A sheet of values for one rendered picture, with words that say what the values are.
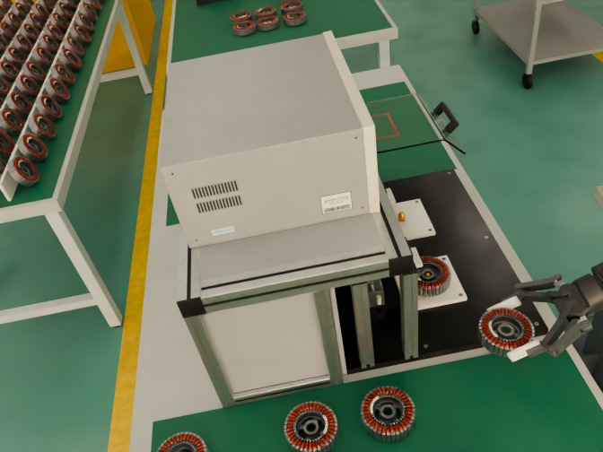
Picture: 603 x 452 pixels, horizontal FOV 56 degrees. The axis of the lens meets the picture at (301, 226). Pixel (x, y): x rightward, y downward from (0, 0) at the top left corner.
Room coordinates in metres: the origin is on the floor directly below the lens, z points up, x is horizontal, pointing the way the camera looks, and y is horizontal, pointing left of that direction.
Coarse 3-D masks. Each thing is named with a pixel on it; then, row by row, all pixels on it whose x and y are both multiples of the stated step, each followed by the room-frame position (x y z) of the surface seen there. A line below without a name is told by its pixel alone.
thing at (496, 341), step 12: (492, 312) 0.74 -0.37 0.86; (504, 312) 0.74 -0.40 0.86; (516, 312) 0.74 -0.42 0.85; (480, 324) 0.72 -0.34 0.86; (492, 324) 0.72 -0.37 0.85; (504, 324) 0.71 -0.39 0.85; (516, 324) 0.71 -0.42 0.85; (528, 324) 0.70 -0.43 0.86; (480, 336) 0.70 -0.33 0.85; (492, 336) 0.68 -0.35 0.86; (504, 336) 0.69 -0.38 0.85; (516, 336) 0.69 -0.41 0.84; (528, 336) 0.67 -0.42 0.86; (492, 348) 0.66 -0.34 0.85; (504, 348) 0.65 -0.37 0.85; (516, 348) 0.65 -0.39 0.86
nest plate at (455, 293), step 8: (440, 256) 1.01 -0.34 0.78; (448, 264) 0.98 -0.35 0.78; (456, 280) 0.92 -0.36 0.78; (448, 288) 0.90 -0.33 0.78; (456, 288) 0.89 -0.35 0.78; (432, 296) 0.88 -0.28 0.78; (440, 296) 0.88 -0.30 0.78; (448, 296) 0.87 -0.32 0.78; (456, 296) 0.87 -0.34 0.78; (464, 296) 0.86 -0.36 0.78; (424, 304) 0.86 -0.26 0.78; (432, 304) 0.86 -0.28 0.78; (440, 304) 0.86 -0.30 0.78
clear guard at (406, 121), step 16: (400, 96) 1.36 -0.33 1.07; (416, 96) 1.34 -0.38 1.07; (384, 112) 1.29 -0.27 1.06; (400, 112) 1.28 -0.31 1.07; (416, 112) 1.26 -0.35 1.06; (432, 112) 1.28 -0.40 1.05; (384, 128) 1.22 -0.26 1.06; (400, 128) 1.20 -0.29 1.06; (416, 128) 1.19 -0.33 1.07; (432, 128) 1.18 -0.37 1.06; (384, 144) 1.15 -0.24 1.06; (400, 144) 1.13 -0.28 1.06; (416, 144) 1.12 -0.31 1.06
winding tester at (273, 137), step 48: (288, 48) 1.23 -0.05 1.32; (336, 48) 1.18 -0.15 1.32; (192, 96) 1.09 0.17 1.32; (240, 96) 1.05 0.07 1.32; (288, 96) 1.01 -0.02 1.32; (336, 96) 0.98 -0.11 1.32; (192, 144) 0.90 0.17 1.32; (240, 144) 0.87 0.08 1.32; (288, 144) 0.85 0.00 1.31; (336, 144) 0.85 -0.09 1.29; (192, 192) 0.84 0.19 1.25; (240, 192) 0.84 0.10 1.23; (288, 192) 0.85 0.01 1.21; (336, 192) 0.85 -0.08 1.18; (192, 240) 0.84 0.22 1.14
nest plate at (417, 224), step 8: (416, 200) 1.24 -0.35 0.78; (400, 208) 1.22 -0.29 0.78; (408, 208) 1.22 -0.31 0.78; (416, 208) 1.21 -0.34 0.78; (408, 216) 1.18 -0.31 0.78; (416, 216) 1.18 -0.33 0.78; (424, 216) 1.17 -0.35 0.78; (400, 224) 1.15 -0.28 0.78; (408, 224) 1.15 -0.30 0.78; (416, 224) 1.14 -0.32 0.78; (424, 224) 1.14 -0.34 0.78; (432, 224) 1.13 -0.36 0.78; (408, 232) 1.12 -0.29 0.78; (416, 232) 1.11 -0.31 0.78; (424, 232) 1.10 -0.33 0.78; (432, 232) 1.10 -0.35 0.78
